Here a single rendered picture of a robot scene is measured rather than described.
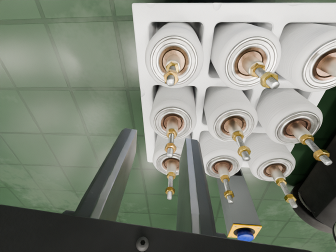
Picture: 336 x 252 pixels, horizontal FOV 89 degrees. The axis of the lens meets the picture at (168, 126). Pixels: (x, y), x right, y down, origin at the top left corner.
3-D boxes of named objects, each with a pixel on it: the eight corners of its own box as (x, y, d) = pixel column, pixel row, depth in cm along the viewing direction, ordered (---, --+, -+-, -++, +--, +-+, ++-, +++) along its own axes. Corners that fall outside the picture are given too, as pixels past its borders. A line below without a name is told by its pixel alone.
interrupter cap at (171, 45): (166, 23, 25) (166, 23, 24) (207, 54, 27) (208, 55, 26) (142, 67, 28) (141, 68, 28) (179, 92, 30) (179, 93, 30)
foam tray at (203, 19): (308, 3, 41) (376, 2, 27) (258, 132, 64) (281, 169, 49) (148, 3, 44) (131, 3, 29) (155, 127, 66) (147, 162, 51)
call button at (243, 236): (253, 227, 44) (256, 236, 42) (249, 234, 46) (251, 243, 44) (237, 226, 44) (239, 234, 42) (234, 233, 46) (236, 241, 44)
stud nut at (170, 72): (172, 66, 21) (172, 68, 20) (181, 76, 22) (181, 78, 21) (161, 76, 22) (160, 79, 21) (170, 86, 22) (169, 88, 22)
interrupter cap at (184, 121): (157, 138, 37) (156, 140, 36) (150, 107, 33) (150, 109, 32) (192, 136, 36) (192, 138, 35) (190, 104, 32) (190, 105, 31)
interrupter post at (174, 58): (171, 50, 27) (170, 55, 24) (184, 59, 27) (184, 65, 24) (163, 63, 28) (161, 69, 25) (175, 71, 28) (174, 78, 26)
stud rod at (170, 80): (173, 59, 26) (170, 76, 20) (177, 64, 26) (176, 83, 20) (168, 64, 26) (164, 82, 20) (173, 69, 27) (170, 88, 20)
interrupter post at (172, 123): (167, 127, 35) (166, 137, 32) (166, 117, 34) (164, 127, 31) (179, 126, 35) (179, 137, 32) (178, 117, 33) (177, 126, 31)
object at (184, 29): (171, 9, 38) (164, 11, 24) (204, 36, 41) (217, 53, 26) (150, 47, 43) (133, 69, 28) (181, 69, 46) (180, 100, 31)
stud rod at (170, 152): (168, 127, 33) (165, 155, 27) (172, 124, 32) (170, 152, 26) (171, 130, 33) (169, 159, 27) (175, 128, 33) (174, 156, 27)
